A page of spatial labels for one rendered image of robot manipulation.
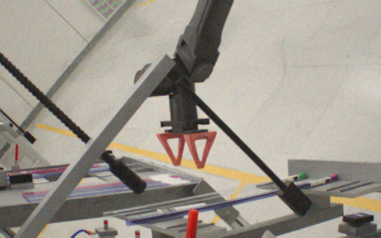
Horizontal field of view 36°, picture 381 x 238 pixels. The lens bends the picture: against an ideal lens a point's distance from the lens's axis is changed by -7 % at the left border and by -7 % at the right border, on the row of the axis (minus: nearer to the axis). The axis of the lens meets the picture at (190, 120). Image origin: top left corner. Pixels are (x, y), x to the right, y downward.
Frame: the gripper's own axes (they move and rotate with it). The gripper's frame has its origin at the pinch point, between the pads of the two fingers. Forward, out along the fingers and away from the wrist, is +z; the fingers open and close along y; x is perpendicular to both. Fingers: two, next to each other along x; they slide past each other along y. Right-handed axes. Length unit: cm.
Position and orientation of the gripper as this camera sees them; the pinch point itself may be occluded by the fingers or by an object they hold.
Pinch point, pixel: (188, 163)
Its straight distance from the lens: 131.0
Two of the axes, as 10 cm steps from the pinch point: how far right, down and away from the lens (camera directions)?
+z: 0.9, 10.0, 0.5
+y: 5.1, 0.0, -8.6
